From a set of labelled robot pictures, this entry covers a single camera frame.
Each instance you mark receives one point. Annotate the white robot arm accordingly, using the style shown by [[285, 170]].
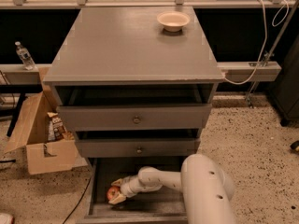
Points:
[[207, 190]]

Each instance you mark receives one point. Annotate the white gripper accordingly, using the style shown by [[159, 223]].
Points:
[[127, 188]]

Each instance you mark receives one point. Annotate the black table leg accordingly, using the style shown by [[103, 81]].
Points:
[[15, 114]]

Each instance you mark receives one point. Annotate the open cardboard box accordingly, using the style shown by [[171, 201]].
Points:
[[32, 133]]

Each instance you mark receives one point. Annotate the brown snack package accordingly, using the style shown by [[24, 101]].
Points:
[[56, 127]]

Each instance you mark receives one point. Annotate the grey top drawer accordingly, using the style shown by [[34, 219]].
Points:
[[124, 118]]

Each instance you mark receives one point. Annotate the grey wooden drawer cabinet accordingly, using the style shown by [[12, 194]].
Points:
[[124, 56]]

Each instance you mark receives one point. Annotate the white bowl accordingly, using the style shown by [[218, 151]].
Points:
[[173, 21]]

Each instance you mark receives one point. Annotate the grey middle drawer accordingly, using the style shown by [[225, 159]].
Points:
[[138, 143]]

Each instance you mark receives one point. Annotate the red apple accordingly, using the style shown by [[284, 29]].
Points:
[[112, 192]]

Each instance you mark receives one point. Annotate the grey open bottom drawer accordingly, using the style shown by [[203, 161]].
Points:
[[164, 206]]

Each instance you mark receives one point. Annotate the clear plastic water bottle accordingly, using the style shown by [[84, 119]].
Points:
[[25, 56]]

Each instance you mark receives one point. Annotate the metal stand pole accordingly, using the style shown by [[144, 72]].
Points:
[[254, 84]]

